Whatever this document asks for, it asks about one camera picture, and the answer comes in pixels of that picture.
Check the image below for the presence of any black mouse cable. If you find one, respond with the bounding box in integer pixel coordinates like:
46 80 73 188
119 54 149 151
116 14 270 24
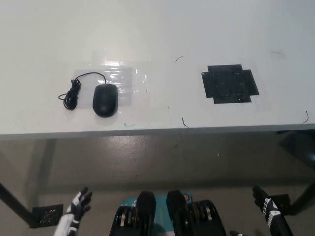
58 72 108 111

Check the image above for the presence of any dark table frame bracket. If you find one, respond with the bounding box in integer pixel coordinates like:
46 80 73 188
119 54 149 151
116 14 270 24
274 130 315 160

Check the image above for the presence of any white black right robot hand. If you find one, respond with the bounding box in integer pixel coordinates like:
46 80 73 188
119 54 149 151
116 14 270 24
230 184 294 236

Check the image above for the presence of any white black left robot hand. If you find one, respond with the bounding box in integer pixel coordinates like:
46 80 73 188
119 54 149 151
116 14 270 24
54 186 93 236

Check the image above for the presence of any black tape patch on table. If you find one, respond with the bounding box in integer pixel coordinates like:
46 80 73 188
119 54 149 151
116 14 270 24
201 64 260 104

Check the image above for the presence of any clear plastic tape sheet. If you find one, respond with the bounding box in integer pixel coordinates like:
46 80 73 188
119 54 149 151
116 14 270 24
73 50 151 109

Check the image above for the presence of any black table leg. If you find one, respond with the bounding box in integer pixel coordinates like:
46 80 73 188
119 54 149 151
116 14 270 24
290 177 315 216
0 181 34 228

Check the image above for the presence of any black computer mouse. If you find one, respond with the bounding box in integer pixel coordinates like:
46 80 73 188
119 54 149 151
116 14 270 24
92 83 120 118

